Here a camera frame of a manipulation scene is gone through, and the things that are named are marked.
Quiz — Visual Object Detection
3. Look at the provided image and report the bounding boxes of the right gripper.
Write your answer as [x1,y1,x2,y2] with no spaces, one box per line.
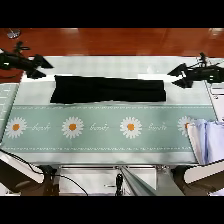
[167,62,213,89]

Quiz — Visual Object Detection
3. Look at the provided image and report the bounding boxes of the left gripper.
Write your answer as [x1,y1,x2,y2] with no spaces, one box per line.
[14,54,55,80]

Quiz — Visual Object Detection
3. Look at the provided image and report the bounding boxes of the light blue garment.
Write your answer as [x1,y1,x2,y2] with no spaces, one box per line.
[186,118,224,166]

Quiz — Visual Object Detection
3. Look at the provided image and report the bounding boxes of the black garment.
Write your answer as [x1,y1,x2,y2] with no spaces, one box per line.
[49,74,167,105]

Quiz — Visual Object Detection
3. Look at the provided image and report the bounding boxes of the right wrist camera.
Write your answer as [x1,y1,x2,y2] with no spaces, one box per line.
[197,52,211,69]

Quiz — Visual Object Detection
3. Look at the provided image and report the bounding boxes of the silver frame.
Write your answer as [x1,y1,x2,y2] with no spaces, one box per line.
[49,163,188,197]

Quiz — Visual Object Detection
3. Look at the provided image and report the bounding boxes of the black cable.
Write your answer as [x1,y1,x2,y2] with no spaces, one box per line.
[0,148,90,197]

